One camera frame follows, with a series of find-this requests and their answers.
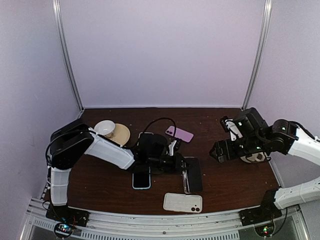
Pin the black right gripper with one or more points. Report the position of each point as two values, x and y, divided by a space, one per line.
219 145

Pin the cream case under stack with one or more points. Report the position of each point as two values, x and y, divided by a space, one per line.
183 203

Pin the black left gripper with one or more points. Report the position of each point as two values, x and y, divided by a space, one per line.
177 165

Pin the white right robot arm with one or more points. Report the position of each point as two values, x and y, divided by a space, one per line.
296 150

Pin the light blue phone case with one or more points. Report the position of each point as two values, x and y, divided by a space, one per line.
141 181

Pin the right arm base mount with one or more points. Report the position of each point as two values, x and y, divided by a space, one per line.
262 218

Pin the dark phone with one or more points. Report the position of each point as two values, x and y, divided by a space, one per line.
194 176

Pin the clear magsafe phone case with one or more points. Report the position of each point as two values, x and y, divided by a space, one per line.
184 175

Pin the pink phone case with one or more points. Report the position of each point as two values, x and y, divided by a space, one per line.
145 133

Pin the purple phone bottom of stack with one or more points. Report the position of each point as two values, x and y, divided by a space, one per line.
179 133

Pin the aluminium frame post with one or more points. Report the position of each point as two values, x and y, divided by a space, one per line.
264 30
56 4

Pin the left aluminium frame post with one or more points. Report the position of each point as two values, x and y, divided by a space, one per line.
56 4

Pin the white small bowl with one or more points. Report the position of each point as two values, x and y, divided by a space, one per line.
105 128

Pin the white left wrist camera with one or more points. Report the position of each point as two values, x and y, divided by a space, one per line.
173 147

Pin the cream ribbed mug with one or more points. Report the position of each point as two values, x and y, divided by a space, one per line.
256 158

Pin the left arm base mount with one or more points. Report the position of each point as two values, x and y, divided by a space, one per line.
67 219

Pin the aluminium front rail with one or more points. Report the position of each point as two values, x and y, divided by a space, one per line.
225 225

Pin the right aluminium frame post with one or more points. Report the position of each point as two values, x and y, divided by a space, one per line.
264 30

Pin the beige ceramic plate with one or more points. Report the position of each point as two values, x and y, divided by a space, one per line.
120 135

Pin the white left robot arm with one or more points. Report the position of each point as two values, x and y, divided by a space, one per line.
69 143

